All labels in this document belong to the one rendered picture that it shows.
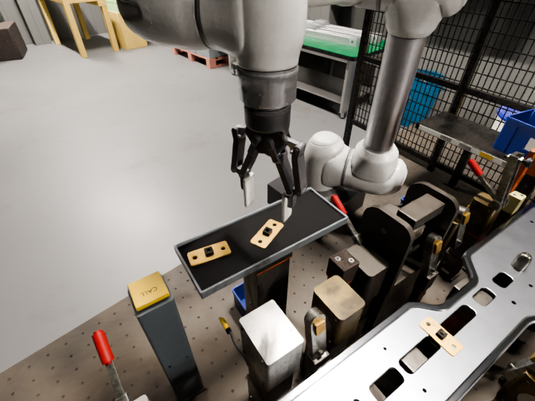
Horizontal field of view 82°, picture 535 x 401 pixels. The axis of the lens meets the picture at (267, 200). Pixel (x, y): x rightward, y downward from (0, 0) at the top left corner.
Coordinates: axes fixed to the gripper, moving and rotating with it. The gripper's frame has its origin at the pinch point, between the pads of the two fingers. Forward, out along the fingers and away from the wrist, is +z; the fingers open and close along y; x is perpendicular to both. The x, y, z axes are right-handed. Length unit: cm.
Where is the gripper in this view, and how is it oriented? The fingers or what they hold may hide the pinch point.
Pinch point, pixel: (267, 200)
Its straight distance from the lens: 61.8
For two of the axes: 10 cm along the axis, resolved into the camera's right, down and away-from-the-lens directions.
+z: 0.0, 7.7, 6.4
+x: 5.2, -5.4, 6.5
